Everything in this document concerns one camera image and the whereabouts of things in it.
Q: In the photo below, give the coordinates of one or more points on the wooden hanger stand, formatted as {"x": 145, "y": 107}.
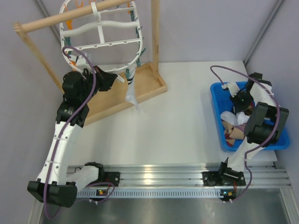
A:
{"x": 148, "y": 82}

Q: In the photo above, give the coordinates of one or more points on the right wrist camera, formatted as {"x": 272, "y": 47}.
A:
{"x": 233, "y": 88}

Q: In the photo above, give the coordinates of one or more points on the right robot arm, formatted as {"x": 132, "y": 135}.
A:
{"x": 264, "y": 127}

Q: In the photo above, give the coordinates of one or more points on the white sock black stripes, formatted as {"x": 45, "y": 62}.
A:
{"x": 130, "y": 95}

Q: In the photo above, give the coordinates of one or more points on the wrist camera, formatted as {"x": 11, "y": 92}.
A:
{"x": 78, "y": 63}
{"x": 233, "y": 88}

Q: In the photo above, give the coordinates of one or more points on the blue plastic bin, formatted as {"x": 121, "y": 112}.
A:
{"x": 221, "y": 103}

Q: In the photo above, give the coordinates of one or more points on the white plastic sock hanger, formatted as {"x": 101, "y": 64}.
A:
{"x": 99, "y": 24}

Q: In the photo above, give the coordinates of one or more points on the orange clothes peg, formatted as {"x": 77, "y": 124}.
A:
{"x": 69, "y": 24}

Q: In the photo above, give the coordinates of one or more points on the aluminium mounting rail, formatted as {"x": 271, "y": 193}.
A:
{"x": 181, "y": 181}

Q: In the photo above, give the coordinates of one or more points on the white clothes peg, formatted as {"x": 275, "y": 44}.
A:
{"x": 120, "y": 79}

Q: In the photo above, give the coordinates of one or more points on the beige maroon purple sock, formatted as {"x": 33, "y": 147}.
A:
{"x": 233, "y": 131}

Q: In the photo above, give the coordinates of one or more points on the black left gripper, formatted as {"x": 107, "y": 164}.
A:
{"x": 106, "y": 80}

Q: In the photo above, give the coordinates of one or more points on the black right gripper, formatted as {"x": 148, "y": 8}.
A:
{"x": 238, "y": 107}

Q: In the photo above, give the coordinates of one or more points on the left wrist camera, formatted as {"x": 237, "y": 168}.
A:
{"x": 78, "y": 63}

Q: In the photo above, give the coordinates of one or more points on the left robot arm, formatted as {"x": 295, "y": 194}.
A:
{"x": 52, "y": 185}

